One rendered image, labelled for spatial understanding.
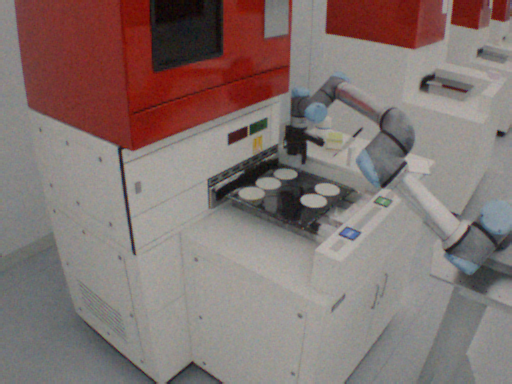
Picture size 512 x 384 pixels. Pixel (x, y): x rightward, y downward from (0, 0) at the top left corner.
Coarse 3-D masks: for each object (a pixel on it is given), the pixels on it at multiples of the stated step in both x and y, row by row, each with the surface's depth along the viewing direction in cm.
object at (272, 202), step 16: (272, 176) 186; (304, 176) 187; (272, 192) 174; (288, 192) 175; (304, 192) 175; (272, 208) 164; (288, 208) 164; (304, 208) 164; (320, 208) 164; (304, 224) 154
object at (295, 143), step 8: (288, 128) 177; (296, 128) 176; (304, 128) 177; (288, 136) 180; (296, 136) 180; (288, 144) 178; (296, 144) 179; (304, 144) 180; (288, 152) 180; (296, 152) 181
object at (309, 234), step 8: (240, 208) 178; (248, 208) 175; (256, 216) 174; (264, 216) 171; (280, 224) 167; (288, 224) 164; (296, 232) 163; (304, 232) 160; (312, 232) 159; (312, 240) 159
